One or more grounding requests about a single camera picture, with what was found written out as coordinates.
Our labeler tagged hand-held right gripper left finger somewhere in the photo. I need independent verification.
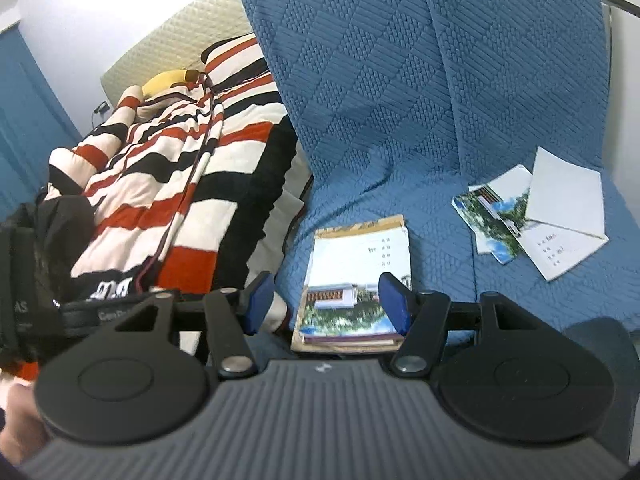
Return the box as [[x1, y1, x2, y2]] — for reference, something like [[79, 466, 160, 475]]
[[112, 271, 276, 380]]

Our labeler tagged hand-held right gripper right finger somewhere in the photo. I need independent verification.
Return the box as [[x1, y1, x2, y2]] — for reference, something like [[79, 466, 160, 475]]
[[378, 271, 543, 380]]

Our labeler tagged brown painting cover book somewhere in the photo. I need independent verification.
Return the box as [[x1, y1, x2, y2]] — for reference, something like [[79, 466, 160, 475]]
[[291, 214, 408, 353]]

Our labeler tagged plain white notebook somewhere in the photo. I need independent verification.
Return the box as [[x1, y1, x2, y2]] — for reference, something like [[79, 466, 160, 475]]
[[525, 146, 610, 240], [487, 164, 533, 188]]

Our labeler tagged person's left hand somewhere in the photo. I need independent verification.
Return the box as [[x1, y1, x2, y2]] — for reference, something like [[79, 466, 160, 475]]
[[0, 382, 51, 467]]

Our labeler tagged beige bed sheet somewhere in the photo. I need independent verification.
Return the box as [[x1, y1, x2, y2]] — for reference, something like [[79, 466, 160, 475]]
[[250, 152, 316, 281]]

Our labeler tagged red black white striped blanket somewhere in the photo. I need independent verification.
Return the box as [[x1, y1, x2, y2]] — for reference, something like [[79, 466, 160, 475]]
[[0, 32, 301, 396]]

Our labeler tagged blue textured cover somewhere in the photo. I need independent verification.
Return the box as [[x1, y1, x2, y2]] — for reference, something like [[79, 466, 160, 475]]
[[241, 0, 640, 361]]

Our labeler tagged yellow plush toy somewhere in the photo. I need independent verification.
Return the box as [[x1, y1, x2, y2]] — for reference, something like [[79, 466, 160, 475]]
[[142, 69, 206, 99]]

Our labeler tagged cream quilted headboard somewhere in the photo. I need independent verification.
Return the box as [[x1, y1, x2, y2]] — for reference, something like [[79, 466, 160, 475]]
[[100, 0, 261, 96]]

